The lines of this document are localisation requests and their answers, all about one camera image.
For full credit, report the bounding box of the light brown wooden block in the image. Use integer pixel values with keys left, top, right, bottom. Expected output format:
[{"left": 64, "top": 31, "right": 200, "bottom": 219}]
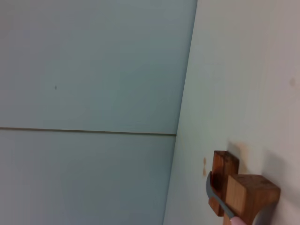
[{"left": 222, "top": 173, "right": 281, "bottom": 225}]

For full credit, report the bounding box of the dark brown wooden block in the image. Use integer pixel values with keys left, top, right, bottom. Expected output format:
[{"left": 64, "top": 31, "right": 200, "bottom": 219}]
[{"left": 208, "top": 150, "right": 240, "bottom": 217}]

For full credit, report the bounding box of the pink handled metal spoon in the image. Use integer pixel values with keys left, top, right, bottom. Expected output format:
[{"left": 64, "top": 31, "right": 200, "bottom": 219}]
[{"left": 205, "top": 171, "right": 247, "bottom": 225}]

